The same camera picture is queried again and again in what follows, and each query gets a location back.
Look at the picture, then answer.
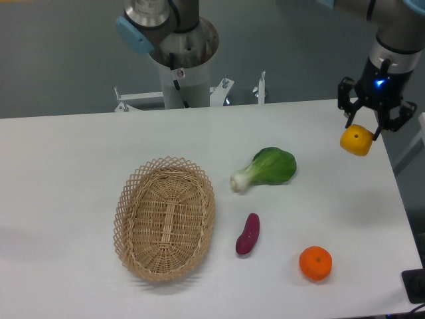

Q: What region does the black device at table edge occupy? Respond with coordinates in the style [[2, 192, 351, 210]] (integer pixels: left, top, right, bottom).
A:
[[401, 268, 424, 304]]

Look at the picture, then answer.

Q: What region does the green toy bok choy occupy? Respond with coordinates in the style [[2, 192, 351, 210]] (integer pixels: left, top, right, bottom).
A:
[[230, 147, 298, 193]]

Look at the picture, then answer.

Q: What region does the oval wicker basket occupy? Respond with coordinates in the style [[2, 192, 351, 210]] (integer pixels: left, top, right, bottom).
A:
[[113, 156, 215, 282]]

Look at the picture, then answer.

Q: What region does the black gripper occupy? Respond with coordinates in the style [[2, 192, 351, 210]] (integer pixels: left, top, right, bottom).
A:
[[337, 59, 418, 141]]

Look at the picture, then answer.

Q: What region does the yellow toy mango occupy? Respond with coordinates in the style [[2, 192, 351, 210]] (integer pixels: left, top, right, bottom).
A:
[[340, 124, 374, 157]]

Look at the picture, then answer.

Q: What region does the white metal mounting frame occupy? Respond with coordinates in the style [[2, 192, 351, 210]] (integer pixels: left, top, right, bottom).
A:
[[114, 70, 268, 112]]

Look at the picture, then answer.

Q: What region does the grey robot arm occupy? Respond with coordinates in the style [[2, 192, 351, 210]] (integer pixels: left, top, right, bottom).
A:
[[323, 0, 424, 139]]

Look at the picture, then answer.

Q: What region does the orange toy tangerine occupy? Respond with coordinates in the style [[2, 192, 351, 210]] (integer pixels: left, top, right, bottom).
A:
[[299, 246, 333, 281]]

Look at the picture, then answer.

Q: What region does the robot base joint with pedestal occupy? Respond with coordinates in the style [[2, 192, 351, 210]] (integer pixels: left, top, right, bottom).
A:
[[116, 1, 219, 109]]

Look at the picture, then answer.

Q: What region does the purple toy sweet potato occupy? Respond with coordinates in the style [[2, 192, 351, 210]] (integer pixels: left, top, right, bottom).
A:
[[235, 213, 260, 255]]

